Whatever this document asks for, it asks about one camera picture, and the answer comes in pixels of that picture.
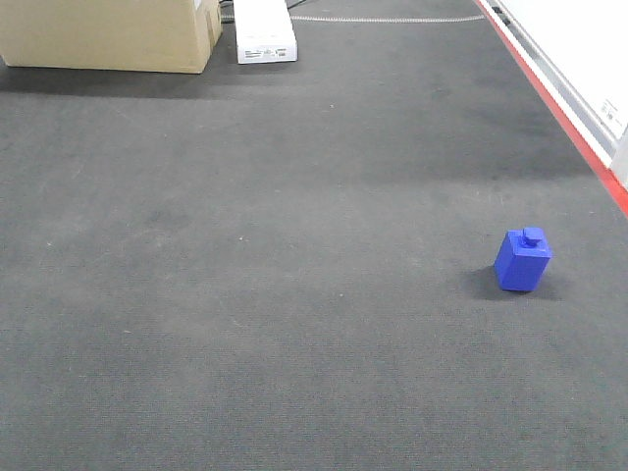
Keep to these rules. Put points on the blue bottle-shaped block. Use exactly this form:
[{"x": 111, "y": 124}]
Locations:
[{"x": 522, "y": 259}]

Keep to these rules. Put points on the long white carton box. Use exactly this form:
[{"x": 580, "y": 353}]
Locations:
[{"x": 264, "y": 32}]

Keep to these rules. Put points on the large cardboard box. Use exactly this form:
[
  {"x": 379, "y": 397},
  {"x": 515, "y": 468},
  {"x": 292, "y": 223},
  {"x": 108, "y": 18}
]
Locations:
[{"x": 139, "y": 36}]

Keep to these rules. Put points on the white whiteboard with frame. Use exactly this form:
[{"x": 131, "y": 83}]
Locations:
[{"x": 574, "y": 53}]

